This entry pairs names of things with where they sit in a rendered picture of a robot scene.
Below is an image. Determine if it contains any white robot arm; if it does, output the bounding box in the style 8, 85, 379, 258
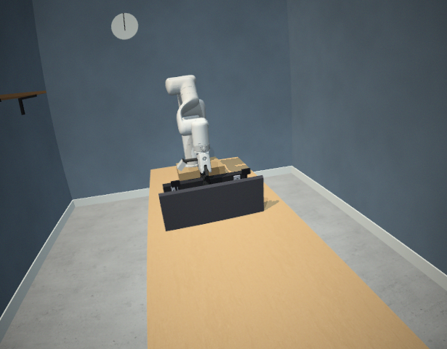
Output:
166, 75, 210, 171

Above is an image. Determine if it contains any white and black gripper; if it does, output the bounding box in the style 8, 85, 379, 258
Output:
194, 150, 212, 185

